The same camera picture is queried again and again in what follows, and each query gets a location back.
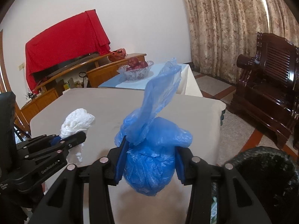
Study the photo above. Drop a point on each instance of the black television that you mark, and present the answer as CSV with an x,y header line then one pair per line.
x,y
58,66

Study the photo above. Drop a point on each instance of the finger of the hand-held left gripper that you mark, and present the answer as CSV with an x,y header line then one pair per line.
x,y
74,140
55,140

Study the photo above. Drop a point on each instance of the glass fruit bowl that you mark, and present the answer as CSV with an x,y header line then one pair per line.
x,y
135,73

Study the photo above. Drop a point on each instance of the dark wooden armchair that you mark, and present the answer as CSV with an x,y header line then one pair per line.
x,y
268,93

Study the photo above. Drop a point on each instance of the red apple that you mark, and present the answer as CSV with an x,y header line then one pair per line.
x,y
143,64
133,63

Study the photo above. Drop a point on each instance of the white wall socket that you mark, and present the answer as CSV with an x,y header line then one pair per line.
x,y
21,66

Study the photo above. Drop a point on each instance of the floral beige curtain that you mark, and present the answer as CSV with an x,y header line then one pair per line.
x,y
222,28

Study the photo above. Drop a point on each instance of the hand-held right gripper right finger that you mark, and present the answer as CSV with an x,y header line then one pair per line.
x,y
181,168

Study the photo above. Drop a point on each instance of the white plastic bag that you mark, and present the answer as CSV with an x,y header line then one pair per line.
x,y
77,121

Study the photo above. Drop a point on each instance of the light blue tablecloth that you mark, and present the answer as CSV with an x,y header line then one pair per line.
x,y
163,81

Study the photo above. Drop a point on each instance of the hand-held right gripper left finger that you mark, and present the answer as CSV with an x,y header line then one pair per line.
x,y
120,165

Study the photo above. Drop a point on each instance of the wooden television cabinet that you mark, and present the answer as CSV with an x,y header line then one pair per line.
x,y
102,74

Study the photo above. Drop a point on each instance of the blue fabric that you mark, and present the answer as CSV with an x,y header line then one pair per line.
x,y
221,119

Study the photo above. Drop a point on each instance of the red cloth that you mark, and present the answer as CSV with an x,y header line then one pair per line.
x,y
65,42

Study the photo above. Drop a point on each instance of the blue plastic bag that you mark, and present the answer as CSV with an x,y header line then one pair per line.
x,y
149,168

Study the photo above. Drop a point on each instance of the black bin with bag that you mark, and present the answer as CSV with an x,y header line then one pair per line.
x,y
264,179

